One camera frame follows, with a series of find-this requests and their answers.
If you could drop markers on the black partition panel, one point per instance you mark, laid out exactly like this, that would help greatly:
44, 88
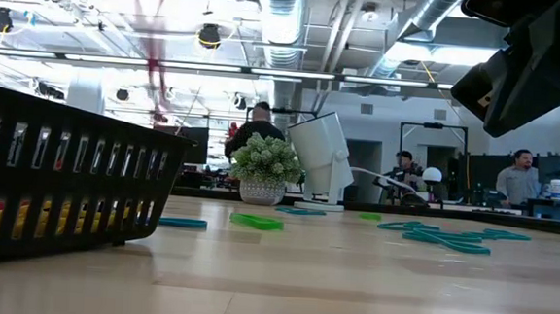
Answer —
483, 174

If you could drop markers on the black monitor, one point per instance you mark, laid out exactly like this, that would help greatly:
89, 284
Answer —
188, 144

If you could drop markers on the green rubber band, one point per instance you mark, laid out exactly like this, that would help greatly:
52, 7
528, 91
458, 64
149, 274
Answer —
256, 222
371, 216

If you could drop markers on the white ceiling sensor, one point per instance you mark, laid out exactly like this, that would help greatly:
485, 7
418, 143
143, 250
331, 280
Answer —
369, 14

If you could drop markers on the long LED light bar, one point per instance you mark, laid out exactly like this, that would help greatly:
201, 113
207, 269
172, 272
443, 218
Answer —
290, 73

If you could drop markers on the silver round ventilation duct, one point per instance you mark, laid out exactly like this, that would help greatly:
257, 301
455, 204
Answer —
282, 21
435, 10

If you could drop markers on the white globe lamp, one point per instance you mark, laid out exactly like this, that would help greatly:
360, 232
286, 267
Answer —
432, 175

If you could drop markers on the black slotted plastic basket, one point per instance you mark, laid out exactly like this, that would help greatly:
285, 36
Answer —
64, 183

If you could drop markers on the green plant in white pot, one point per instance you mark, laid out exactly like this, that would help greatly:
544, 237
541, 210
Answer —
265, 163

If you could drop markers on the white wipes canister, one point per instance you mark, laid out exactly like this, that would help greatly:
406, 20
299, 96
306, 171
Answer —
557, 189

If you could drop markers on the white spotlight lamp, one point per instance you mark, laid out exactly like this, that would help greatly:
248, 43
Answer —
322, 150

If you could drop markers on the blue rubber band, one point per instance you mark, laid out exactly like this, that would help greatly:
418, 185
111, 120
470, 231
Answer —
183, 223
450, 244
301, 211
504, 235

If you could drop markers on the person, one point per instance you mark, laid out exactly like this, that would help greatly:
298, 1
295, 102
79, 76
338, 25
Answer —
257, 131
405, 172
519, 184

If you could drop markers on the bright ceiling light panel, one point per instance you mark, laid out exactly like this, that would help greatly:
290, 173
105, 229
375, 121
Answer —
437, 54

